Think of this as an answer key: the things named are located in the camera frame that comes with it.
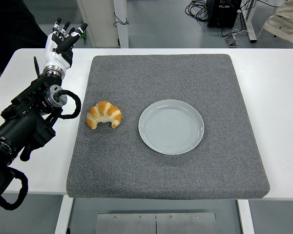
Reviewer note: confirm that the white desk leg with foot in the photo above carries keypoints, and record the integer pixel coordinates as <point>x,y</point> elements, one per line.
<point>250,29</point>

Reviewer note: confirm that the grey felt mat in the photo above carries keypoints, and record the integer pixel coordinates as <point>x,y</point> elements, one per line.
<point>161,73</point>

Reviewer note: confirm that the grey metal plate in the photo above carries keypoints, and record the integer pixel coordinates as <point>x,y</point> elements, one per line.
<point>136,225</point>

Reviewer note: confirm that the small grey metal stand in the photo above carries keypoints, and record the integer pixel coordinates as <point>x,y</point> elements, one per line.
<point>232,41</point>

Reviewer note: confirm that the white table leg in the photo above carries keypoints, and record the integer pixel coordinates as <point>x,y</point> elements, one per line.
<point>246,219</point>
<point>63,217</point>

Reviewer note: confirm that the white and black hand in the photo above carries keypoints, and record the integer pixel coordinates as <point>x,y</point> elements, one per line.
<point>56,57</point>

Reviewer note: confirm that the black computer case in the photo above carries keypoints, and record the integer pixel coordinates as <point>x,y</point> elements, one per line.
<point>222,14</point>

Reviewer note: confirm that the round grey plate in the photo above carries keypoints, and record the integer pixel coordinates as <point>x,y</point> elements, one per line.
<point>171,126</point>

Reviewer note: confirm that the golden croissant bread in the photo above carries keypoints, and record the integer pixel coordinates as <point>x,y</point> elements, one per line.
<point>103,109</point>

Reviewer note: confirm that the person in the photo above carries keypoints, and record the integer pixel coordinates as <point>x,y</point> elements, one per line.
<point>9,24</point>

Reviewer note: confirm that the small green object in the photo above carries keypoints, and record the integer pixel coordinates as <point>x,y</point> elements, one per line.
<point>83,36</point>

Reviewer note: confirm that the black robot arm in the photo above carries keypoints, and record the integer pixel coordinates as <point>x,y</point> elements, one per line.
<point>27,114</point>

